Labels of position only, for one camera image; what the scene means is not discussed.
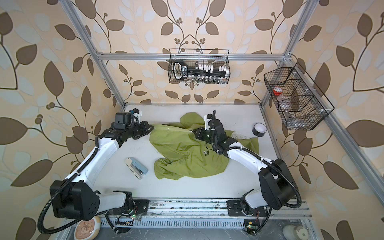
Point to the grey tape roll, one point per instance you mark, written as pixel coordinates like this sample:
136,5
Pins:
259,130

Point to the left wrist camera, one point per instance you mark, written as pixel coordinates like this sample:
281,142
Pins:
137,114

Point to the small grey white block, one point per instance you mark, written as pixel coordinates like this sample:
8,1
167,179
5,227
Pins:
136,167

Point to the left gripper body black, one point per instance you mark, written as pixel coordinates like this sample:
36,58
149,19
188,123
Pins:
135,130

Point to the red cap bottle in basket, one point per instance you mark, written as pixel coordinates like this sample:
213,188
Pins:
277,91

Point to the black wire basket right wall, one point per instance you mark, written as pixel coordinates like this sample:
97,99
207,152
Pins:
303,104

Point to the black wire basket back wall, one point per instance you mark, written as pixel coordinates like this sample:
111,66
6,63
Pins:
217,57

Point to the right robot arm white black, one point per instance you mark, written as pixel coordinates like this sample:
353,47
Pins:
277,186

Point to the black wire basket wall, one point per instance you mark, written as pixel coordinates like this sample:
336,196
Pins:
217,57
303,104

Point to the green jacket with patterned lining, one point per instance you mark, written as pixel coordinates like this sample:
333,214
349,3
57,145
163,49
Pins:
182,154

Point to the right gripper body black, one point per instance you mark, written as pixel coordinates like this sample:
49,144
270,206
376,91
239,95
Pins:
205,135

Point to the black socket set rail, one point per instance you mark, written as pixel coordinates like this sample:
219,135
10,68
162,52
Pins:
202,73

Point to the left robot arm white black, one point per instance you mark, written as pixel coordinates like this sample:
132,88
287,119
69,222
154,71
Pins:
75,197

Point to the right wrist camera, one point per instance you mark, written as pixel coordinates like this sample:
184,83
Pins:
207,119

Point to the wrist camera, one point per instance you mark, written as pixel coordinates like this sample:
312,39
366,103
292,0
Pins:
137,114
207,119

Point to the pink white round device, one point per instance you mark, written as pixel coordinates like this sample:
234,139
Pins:
88,230

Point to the white round device bottom right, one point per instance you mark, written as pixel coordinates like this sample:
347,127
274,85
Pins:
292,232

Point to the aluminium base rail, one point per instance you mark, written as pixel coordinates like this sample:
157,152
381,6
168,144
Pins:
202,213

